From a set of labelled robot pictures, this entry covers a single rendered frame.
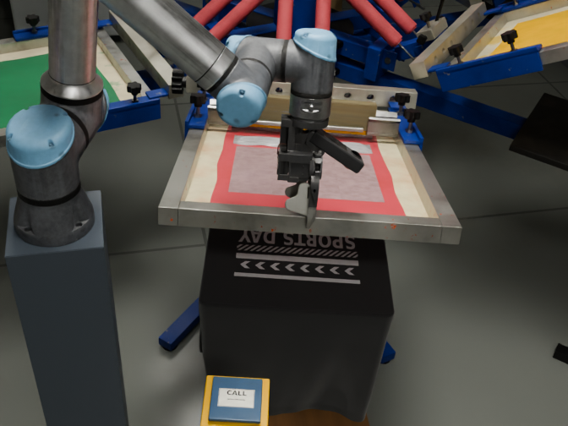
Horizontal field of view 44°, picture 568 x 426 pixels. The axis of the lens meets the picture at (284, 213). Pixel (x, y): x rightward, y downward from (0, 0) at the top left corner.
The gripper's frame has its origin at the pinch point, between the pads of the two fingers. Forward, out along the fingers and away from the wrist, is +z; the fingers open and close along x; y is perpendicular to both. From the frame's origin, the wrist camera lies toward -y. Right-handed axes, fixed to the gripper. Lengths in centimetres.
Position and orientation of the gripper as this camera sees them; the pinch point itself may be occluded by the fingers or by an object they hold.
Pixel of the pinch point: (311, 216)
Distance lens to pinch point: 136.2
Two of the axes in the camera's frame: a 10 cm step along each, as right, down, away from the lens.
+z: -0.7, 9.1, 4.1
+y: -10.0, -0.6, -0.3
